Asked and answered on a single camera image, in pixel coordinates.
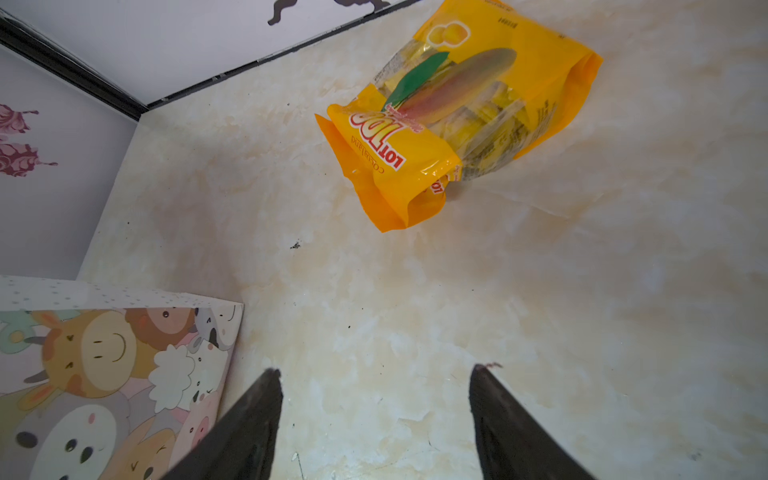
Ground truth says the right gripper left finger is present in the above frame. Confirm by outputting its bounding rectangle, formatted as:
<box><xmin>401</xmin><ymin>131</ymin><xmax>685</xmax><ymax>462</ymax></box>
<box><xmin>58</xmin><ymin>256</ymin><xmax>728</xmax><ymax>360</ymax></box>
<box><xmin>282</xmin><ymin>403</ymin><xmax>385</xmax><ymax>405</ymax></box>
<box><xmin>165</xmin><ymin>368</ymin><xmax>283</xmax><ymax>480</ymax></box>

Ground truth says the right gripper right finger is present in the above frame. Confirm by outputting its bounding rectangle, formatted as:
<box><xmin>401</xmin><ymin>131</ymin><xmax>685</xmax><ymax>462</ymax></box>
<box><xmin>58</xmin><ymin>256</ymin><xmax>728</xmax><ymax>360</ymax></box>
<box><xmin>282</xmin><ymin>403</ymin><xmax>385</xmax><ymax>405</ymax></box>
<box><xmin>469</xmin><ymin>364</ymin><xmax>594</xmax><ymax>480</ymax></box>

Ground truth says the white paper gift bag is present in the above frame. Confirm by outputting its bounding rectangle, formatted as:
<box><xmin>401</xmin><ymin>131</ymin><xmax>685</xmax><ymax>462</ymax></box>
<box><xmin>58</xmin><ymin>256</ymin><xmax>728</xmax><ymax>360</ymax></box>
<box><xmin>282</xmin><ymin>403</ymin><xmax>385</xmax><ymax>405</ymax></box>
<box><xmin>1</xmin><ymin>276</ymin><xmax>244</xmax><ymax>479</ymax></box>

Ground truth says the yellow corn snack bag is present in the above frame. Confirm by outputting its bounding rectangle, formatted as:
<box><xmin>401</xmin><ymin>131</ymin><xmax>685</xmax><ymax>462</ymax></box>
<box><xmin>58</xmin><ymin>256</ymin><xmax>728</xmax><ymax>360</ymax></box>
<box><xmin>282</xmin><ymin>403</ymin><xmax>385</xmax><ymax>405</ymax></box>
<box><xmin>317</xmin><ymin>1</ymin><xmax>602</xmax><ymax>232</ymax></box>

